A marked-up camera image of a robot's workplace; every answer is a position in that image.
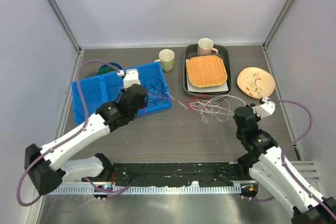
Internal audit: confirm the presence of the dark grey serving tray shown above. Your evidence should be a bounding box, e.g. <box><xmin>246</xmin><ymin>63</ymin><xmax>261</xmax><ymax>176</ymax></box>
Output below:
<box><xmin>182</xmin><ymin>44</ymin><xmax>232</xmax><ymax>97</ymax></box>

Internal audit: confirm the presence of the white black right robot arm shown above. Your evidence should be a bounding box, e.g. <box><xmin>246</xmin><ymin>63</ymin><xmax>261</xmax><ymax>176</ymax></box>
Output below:
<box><xmin>233</xmin><ymin>102</ymin><xmax>335</xmax><ymax>223</ymax></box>

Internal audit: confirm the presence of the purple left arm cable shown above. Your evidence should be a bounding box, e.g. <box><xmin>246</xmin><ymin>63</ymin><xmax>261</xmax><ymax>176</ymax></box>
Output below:
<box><xmin>16</xmin><ymin>60</ymin><xmax>124</xmax><ymax>207</ymax></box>

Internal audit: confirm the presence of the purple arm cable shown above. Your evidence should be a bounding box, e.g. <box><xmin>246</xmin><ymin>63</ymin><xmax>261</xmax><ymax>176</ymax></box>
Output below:
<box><xmin>262</xmin><ymin>99</ymin><xmax>336</xmax><ymax>217</ymax></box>
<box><xmin>16</xmin><ymin>60</ymin><xmax>124</xmax><ymax>207</ymax></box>

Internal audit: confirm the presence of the white square plate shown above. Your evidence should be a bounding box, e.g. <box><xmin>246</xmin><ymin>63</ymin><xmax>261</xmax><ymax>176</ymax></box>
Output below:
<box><xmin>186</xmin><ymin>56</ymin><xmax>229</xmax><ymax>93</ymax></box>

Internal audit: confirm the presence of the blue plastic compartment bin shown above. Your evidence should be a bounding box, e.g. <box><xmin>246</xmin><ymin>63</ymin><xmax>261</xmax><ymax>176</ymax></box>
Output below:
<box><xmin>72</xmin><ymin>62</ymin><xmax>172</xmax><ymax>125</ymax></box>

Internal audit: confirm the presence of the white slotted cable duct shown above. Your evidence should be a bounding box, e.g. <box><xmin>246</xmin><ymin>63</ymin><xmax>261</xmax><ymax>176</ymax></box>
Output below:
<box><xmin>50</xmin><ymin>183</ymin><xmax>241</xmax><ymax>195</ymax></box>

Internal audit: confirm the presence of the pink ceramic mug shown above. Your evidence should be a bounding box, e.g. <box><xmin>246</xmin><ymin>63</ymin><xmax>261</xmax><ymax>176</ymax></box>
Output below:
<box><xmin>197</xmin><ymin>38</ymin><xmax>218</xmax><ymax>56</ymax></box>

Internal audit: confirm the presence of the light green ceramic mug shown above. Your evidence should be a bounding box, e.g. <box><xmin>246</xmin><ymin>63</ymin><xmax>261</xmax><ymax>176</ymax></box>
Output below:
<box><xmin>155</xmin><ymin>49</ymin><xmax>175</xmax><ymax>72</ymax></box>

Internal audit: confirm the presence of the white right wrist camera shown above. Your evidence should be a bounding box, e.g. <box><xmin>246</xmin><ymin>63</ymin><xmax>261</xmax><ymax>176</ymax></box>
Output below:
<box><xmin>251</xmin><ymin>98</ymin><xmax>276</xmax><ymax>119</ymax></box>

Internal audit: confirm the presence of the blue thin cable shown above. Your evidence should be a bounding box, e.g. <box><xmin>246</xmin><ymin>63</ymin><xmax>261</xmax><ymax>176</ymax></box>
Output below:
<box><xmin>142</xmin><ymin>77</ymin><xmax>169</xmax><ymax>106</ymax></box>

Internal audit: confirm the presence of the white thin cable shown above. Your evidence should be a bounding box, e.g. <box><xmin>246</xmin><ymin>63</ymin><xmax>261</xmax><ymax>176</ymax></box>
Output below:
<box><xmin>165</xmin><ymin>91</ymin><xmax>247</xmax><ymax>124</ymax></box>

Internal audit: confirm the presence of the woven orange basket tray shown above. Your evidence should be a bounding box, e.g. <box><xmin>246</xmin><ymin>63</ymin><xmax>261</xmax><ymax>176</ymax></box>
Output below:
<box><xmin>186</xmin><ymin>55</ymin><xmax>228</xmax><ymax>88</ymax></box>

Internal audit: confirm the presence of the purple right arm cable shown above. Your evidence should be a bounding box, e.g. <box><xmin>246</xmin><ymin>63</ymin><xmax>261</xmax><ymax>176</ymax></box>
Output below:
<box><xmin>262</xmin><ymin>99</ymin><xmax>336</xmax><ymax>217</ymax></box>

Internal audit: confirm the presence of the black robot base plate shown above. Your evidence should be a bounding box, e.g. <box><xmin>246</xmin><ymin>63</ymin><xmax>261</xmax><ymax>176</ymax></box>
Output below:
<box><xmin>81</xmin><ymin>162</ymin><xmax>269</xmax><ymax>187</ymax></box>

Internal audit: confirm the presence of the blue green cable coil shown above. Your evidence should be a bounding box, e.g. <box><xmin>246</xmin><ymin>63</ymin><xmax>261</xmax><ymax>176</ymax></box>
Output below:
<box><xmin>98</xmin><ymin>61</ymin><xmax>123</xmax><ymax>75</ymax></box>

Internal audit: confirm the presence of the beige plate with bird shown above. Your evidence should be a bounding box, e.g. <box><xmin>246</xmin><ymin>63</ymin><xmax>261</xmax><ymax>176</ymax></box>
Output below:
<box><xmin>237</xmin><ymin>67</ymin><xmax>276</xmax><ymax>100</ymax></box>

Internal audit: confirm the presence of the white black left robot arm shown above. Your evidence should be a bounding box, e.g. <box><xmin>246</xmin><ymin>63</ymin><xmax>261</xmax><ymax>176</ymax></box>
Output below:
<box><xmin>24</xmin><ymin>84</ymin><xmax>148</xmax><ymax>196</ymax></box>

